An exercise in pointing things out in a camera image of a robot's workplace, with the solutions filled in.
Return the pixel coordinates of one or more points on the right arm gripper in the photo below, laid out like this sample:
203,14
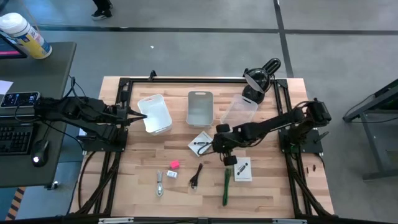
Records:
228,143

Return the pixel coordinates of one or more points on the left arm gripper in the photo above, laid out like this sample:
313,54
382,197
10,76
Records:
123,115

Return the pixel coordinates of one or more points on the white acer box black print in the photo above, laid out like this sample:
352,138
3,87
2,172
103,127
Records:
199,137

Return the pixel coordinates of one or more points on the white acer box grey print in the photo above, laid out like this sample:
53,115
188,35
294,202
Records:
246,177

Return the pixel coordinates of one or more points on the white charger cube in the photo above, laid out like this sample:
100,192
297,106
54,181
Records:
172,174

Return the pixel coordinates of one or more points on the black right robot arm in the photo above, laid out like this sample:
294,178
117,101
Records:
267,124

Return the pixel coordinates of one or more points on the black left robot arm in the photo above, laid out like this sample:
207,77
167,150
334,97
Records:
77,109

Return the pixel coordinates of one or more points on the white plastic bin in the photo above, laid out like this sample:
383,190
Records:
155,121

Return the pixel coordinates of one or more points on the grey plastic bin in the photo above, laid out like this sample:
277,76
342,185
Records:
199,112

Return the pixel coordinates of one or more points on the clear plastic bin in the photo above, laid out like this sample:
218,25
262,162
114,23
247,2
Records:
239,109

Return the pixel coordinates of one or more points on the black clamp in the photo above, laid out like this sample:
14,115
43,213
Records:
152,74

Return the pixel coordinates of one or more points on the black computer mouse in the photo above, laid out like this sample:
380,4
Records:
40,152

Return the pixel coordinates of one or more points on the dark side desk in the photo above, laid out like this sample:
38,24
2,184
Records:
40,71

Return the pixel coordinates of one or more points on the person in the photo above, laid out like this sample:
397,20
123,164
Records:
101,14

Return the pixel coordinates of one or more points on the smartphone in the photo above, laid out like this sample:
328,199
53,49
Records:
18,99

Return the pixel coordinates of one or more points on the black keyboard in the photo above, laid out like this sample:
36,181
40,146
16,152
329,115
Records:
15,138

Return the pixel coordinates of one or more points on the white yellow wipes canister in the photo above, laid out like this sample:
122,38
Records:
28,37

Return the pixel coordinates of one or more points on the white paper sheet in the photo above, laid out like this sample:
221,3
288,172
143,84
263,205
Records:
4,87

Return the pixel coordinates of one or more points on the computer monitor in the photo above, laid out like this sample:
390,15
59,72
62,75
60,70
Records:
9,51

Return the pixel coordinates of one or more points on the grey metal table stand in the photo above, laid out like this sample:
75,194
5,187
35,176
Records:
370,137

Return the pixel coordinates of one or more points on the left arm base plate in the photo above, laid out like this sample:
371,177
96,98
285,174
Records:
93,147

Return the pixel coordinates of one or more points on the black aluminium table frame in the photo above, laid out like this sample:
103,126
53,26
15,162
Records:
186,80

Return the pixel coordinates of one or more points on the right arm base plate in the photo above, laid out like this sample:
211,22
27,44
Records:
314,146

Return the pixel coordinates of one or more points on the silver metal bracket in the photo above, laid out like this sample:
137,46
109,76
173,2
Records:
289,221
115,220

